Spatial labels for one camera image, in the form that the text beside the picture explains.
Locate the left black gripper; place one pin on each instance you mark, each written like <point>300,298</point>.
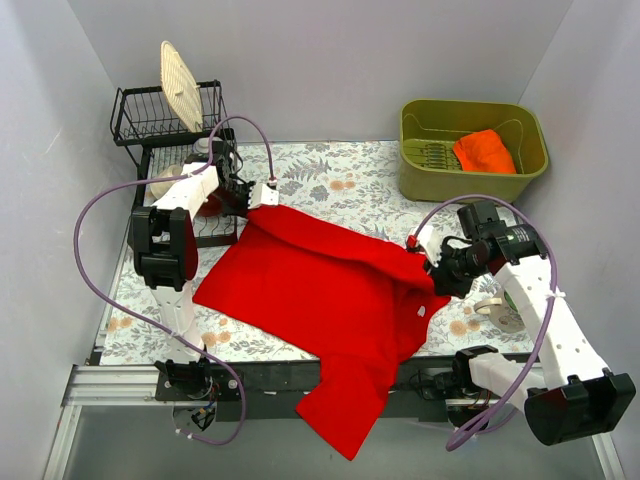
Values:
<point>240,194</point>

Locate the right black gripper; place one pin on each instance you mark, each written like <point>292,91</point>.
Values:
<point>439,270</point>

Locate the red t shirt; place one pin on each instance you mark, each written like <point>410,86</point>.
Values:
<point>361,305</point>

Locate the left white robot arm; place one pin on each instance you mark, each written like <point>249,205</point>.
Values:
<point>165,249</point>

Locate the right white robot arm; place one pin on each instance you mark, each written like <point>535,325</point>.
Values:
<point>565,390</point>

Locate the red bowl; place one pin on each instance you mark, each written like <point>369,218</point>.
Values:
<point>211,207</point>

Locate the blue white ceramic bowl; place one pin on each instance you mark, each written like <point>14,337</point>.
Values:
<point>202,146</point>

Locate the green inside mug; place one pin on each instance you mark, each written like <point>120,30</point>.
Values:
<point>501,312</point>

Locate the cream ceramic cup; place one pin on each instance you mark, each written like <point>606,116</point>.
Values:
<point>159,189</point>

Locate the floral table mat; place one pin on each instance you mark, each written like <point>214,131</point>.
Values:
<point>351,184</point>

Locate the cream woven plate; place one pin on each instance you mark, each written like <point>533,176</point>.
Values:
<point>180,88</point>

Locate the orange t shirt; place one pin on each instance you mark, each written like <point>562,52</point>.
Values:
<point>484,152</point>

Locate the green plastic bin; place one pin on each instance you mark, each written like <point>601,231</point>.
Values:
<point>450,148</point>

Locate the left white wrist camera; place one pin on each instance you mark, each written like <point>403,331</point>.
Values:
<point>263,195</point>

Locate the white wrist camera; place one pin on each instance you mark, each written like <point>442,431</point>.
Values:
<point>427,241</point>
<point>263,195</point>

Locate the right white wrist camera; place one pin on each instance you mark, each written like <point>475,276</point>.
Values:
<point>427,241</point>

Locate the black wire dish rack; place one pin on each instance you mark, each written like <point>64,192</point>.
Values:
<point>141,117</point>

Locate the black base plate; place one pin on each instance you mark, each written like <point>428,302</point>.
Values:
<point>424,389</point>

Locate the aluminium rail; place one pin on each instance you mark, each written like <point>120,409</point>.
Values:
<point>129,385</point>

